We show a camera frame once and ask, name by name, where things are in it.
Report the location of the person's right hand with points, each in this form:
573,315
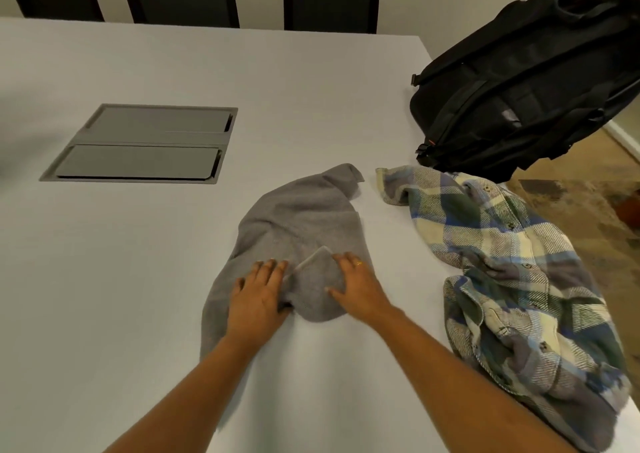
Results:
365,292

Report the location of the person's left hand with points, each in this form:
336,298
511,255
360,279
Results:
257,302

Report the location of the grey towel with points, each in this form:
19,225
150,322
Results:
300,217

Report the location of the plaid flannel shirt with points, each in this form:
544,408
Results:
500,247

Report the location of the black backpack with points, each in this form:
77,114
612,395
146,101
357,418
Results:
525,82

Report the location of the person's right forearm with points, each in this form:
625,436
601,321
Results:
450,382

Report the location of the person's left forearm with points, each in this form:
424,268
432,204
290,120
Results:
190,402

